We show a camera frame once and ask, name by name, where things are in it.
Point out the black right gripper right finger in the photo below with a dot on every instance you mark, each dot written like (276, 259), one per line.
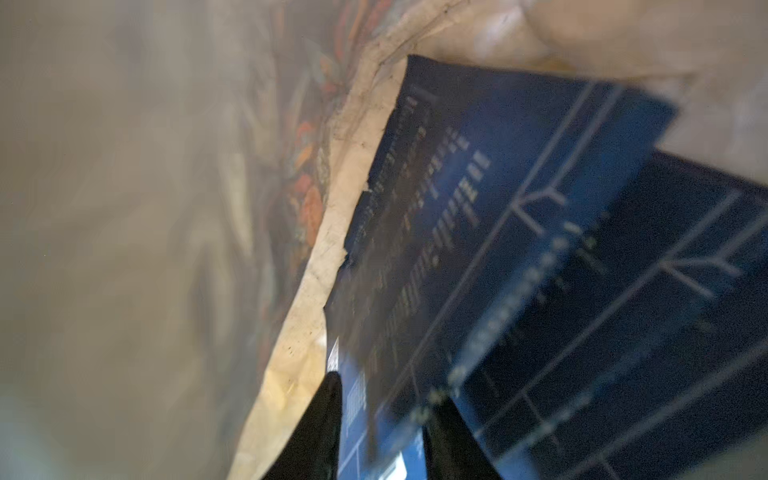
(451, 451)

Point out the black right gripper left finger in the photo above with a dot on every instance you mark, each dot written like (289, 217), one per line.
(312, 450)

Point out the cream canvas tote bag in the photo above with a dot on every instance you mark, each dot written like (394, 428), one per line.
(177, 178)

